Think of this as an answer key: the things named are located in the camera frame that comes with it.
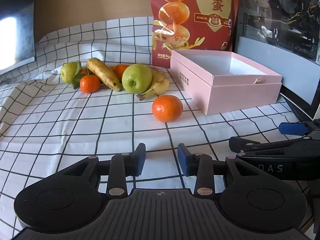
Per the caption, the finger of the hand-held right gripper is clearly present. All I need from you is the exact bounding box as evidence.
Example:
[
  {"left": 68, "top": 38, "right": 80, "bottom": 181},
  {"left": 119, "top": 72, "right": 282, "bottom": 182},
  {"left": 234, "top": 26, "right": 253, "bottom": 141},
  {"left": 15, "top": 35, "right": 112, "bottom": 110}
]
[
  {"left": 229, "top": 136, "right": 320, "bottom": 158},
  {"left": 279, "top": 121, "right": 320, "bottom": 137}
]

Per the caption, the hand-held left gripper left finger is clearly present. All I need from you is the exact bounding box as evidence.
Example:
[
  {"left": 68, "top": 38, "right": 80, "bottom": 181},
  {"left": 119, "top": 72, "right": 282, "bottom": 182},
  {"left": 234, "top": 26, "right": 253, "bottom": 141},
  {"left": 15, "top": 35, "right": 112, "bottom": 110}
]
[{"left": 57, "top": 143, "right": 146, "bottom": 197}]

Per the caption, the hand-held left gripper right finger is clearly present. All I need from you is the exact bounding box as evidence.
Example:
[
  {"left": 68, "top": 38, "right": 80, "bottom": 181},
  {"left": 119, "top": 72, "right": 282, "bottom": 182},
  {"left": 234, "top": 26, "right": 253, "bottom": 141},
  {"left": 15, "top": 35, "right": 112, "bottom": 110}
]
[{"left": 177, "top": 144, "right": 267, "bottom": 197}]

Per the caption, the pink cardboard box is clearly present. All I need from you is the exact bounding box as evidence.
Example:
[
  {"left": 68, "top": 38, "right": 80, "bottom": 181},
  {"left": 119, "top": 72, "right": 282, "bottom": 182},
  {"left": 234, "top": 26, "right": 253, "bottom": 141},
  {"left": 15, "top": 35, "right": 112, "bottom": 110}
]
[{"left": 170, "top": 49, "right": 283, "bottom": 116}]

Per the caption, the yellow banana bunch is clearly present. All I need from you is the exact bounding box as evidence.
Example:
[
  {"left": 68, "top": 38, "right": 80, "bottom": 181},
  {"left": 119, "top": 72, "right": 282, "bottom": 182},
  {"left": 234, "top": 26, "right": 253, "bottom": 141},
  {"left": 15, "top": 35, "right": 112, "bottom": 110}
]
[{"left": 136, "top": 66, "right": 170, "bottom": 101}]

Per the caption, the green apple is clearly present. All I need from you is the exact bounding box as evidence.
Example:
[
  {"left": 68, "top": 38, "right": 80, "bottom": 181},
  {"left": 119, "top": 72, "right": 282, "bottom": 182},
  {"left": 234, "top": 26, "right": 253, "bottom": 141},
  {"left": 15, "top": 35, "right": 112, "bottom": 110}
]
[{"left": 122, "top": 64, "right": 153, "bottom": 93}]

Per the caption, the brown-spotted banana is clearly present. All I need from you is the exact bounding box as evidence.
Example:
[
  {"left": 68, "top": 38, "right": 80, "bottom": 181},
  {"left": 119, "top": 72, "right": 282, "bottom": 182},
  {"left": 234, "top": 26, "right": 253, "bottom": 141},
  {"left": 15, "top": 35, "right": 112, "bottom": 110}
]
[{"left": 86, "top": 58, "right": 123, "bottom": 92}]

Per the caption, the yellow-green pear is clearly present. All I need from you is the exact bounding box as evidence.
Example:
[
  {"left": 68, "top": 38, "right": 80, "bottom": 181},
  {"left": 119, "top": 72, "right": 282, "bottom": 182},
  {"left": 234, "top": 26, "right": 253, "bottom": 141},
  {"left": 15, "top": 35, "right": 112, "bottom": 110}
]
[{"left": 60, "top": 62, "right": 80, "bottom": 84}]

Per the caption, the white black-checked tablecloth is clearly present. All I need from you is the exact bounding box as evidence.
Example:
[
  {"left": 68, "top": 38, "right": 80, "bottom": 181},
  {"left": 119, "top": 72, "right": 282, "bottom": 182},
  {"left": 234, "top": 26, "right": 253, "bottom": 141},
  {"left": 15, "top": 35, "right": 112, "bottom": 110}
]
[{"left": 0, "top": 17, "right": 320, "bottom": 240}]

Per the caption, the green leaf sprig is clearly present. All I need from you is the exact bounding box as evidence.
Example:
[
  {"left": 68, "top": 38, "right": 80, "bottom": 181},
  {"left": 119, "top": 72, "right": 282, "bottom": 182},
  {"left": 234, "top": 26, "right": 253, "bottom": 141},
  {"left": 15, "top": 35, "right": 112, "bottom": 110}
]
[{"left": 72, "top": 60, "right": 87, "bottom": 90}]

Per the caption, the glass-sided computer case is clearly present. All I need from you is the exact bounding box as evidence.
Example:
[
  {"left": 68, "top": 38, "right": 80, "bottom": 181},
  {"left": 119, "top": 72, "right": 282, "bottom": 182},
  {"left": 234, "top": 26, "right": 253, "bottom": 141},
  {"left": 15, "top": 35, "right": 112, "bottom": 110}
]
[{"left": 232, "top": 0, "right": 320, "bottom": 120}]

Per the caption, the red snack bag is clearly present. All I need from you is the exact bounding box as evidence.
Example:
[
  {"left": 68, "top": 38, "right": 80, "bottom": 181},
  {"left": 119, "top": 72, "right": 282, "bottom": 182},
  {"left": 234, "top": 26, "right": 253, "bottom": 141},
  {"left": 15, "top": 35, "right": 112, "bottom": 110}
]
[{"left": 151, "top": 0, "right": 239, "bottom": 68}]

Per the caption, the dark monitor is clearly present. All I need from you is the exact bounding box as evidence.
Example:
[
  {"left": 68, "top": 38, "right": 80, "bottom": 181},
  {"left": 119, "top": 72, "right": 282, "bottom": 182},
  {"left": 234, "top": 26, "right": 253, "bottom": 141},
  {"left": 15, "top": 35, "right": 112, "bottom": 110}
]
[{"left": 0, "top": 4, "right": 37, "bottom": 74}]

